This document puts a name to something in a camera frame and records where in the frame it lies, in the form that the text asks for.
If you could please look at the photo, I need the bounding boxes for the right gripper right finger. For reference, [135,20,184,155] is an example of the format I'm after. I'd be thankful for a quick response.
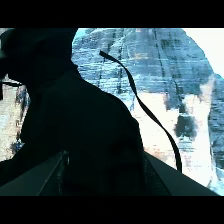
[143,151,219,197]

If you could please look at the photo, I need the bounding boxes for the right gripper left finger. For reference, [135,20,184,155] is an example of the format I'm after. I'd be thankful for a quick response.
[0,150,70,197]

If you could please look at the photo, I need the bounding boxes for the black garment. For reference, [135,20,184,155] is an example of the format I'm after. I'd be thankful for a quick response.
[0,27,184,197]

